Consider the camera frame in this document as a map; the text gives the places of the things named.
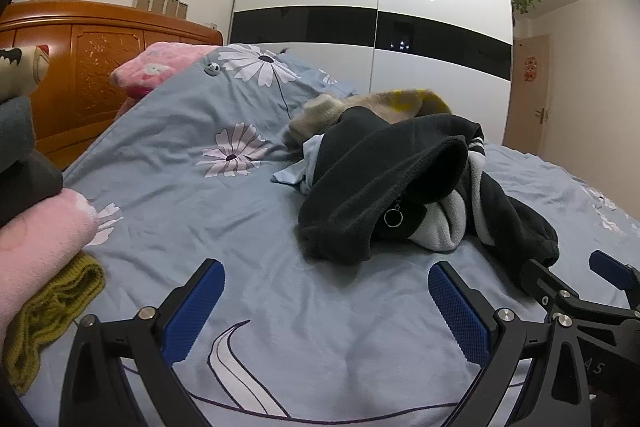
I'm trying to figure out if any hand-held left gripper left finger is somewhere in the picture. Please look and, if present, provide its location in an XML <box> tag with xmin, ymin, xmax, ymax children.
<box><xmin>59</xmin><ymin>258</ymin><xmax>226</xmax><ymax>427</ymax></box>

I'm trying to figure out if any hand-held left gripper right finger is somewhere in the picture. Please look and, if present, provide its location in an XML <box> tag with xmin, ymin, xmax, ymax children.
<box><xmin>427</xmin><ymin>261</ymin><xmax>596</xmax><ymax>427</ymax></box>

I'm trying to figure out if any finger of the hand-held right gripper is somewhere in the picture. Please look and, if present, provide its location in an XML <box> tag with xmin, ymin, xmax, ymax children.
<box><xmin>518</xmin><ymin>259</ymin><xmax>583</xmax><ymax>308</ymax></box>
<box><xmin>589</xmin><ymin>250</ymin><xmax>640</xmax><ymax>310</ymax></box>

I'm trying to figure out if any black hooded jacket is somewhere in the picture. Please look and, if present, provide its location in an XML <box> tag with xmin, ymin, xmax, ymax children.
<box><xmin>298</xmin><ymin>106</ymin><xmax>559</xmax><ymax>268</ymax></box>

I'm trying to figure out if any blue floral duvet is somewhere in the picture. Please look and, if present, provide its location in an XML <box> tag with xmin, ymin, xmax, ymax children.
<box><xmin>62</xmin><ymin>43</ymin><xmax>640</xmax><ymax>427</ymax></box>

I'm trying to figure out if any olive knit garment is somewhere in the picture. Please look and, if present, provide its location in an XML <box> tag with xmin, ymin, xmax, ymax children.
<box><xmin>2</xmin><ymin>252</ymin><xmax>107</xmax><ymax>395</ymax></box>

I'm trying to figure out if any light blue garment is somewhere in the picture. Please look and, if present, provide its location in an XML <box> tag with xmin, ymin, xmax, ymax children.
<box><xmin>271</xmin><ymin>134</ymin><xmax>326</xmax><ymax>195</ymax></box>

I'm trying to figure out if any pink folded fleece cloth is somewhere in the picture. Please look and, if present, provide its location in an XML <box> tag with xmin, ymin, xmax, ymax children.
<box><xmin>0</xmin><ymin>188</ymin><xmax>99</xmax><ymax>358</ymax></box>

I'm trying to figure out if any beige door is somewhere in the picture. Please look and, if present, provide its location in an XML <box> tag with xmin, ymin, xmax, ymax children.
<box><xmin>505</xmin><ymin>34</ymin><xmax>551</xmax><ymax>152</ymax></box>

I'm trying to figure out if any dark grey folded garment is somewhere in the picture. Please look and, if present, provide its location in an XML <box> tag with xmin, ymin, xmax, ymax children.
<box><xmin>0</xmin><ymin>96</ymin><xmax>65</xmax><ymax>228</ymax></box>

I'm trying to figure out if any beige yellow knit sweater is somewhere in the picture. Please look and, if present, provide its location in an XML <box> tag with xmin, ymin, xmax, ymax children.
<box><xmin>289</xmin><ymin>88</ymin><xmax>453</xmax><ymax>148</ymax></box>

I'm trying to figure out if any pink pillow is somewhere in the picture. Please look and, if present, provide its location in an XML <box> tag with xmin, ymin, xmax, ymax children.
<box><xmin>109</xmin><ymin>42</ymin><xmax>218</xmax><ymax>100</ymax></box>

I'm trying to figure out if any wooden headboard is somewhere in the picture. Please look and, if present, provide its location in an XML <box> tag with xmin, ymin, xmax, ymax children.
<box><xmin>0</xmin><ymin>0</ymin><xmax>224</xmax><ymax>170</ymax></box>

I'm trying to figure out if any printed beige folded cloth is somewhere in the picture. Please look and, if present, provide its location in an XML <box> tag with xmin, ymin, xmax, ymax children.
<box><xmin>0</xmin><ymin>44</ymin><xmax>51</xmax><ymax>100</ymax></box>

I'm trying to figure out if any small beige drawer organizer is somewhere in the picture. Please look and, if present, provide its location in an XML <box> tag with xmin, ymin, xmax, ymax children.
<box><xmin>132</xmin><ymin>0</ymin><xmax>188</xmax><ymax>20</ymax></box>

